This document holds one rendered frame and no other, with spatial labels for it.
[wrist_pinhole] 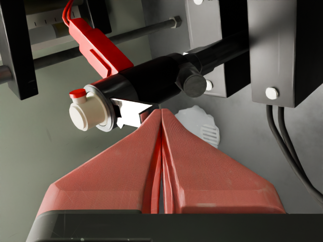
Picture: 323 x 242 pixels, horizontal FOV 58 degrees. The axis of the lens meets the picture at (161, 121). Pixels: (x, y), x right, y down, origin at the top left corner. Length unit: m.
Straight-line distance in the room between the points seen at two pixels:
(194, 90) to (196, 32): 0.12
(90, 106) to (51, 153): 0.33
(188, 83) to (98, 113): 0.05
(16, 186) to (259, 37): 0.38
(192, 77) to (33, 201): 0.38
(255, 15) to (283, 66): 0.04
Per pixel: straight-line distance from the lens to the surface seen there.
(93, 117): 0.15
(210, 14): 0.27
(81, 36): 0.20
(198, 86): 0.17
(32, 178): 0.48
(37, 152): 0.47
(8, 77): 0.34
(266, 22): 0.24
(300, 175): 0.24
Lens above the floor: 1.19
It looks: 36 degrees down
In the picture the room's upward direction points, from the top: 120 degrees counter-clockwise
